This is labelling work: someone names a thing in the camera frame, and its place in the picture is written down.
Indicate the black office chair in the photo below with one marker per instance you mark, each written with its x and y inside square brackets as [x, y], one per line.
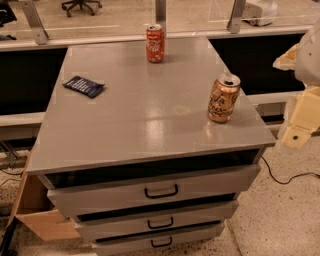
[69, 5]

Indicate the bottom grey drawer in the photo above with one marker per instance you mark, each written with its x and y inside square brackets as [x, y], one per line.
[158, 239]

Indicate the red cola can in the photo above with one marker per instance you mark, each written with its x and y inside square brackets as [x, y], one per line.
[155, 43]

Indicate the orange gold soda can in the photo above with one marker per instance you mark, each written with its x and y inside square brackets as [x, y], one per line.
[223, 96]

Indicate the grey drawer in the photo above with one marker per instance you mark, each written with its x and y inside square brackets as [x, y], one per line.
[158, 239]
[92, 201]
[144, 223]

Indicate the white machine in background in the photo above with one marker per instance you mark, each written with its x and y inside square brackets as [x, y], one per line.
[260, 12]

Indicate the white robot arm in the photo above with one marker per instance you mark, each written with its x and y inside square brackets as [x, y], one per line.
[304, 59]

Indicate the brown cardboard box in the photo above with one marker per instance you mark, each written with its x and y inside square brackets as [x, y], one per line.
[34, 210]

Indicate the dark blue snack packet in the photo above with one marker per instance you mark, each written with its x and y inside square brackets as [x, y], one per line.
[84, 86]

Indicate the top grey drawer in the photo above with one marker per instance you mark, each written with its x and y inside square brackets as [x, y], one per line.
[92, 201]

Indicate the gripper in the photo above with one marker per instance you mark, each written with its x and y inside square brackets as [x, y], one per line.
[308, 61]

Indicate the middle grey drawer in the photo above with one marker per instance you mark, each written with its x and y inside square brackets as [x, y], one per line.
[144, 223]

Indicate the grey drawer cabinet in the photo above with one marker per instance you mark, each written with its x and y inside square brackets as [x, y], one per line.
[150, 120]

